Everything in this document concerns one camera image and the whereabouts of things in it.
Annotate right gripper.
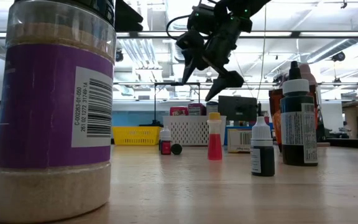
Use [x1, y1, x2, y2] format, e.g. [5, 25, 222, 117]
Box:
[178, 18, 251, 103]

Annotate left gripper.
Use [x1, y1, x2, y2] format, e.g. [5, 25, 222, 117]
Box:
[115, 0, 144, 32]

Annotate blue purple carton box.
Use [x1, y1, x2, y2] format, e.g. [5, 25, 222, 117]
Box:
[206, 101, 219, 116]

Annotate magenta pink carton box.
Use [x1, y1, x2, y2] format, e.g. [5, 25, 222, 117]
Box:
[188, 103, 207, 116]

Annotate red pink carton box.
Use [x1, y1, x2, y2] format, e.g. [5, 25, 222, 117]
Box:
[169, 106, 190, 117]

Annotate orange brown foil pouch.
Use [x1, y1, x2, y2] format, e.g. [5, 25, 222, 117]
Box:
[268, 88, 319, 153]

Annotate yellow box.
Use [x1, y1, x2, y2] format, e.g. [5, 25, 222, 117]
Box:
[227, 128, 254, 154]

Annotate small black dropper bottle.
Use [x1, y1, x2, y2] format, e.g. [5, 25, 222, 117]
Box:
[170, 143, 183, 156]

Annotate purple label spice jar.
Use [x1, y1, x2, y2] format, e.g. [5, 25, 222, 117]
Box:
[0, 0, 117, 223]

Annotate black monitor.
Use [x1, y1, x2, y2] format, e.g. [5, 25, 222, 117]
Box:
[218, 95, 258, 122]

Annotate white plastic basket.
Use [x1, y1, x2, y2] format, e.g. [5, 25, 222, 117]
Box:
[162, 115, 227, 146]

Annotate orange dropper bottle yellow cap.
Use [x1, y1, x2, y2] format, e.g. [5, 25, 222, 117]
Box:
[207, 112, 223, 161]

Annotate small dropper bottle red label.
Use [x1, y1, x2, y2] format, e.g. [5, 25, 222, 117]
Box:
[159, 126, 173, 156]

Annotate yellow plastic basket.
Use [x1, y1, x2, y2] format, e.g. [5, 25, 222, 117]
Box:
[112, 126, 163, 146]

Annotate black dropper bottle white label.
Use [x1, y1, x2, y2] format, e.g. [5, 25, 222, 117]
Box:
[250, 116, 275, 177]

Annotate large black dropper bottle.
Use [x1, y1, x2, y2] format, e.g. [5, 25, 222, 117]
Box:
[280, 60, 319, 167]

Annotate black background table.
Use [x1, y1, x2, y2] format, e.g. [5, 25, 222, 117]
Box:
[318, 138, 358, 150]

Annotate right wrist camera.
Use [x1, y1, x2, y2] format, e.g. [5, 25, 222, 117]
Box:
[175, 29, 205, 50]

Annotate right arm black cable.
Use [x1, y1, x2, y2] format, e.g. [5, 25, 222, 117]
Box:
[165, 14, 198, 41]

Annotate black background rig frame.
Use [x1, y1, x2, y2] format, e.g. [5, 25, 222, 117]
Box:
[153, 82, 201, 127]

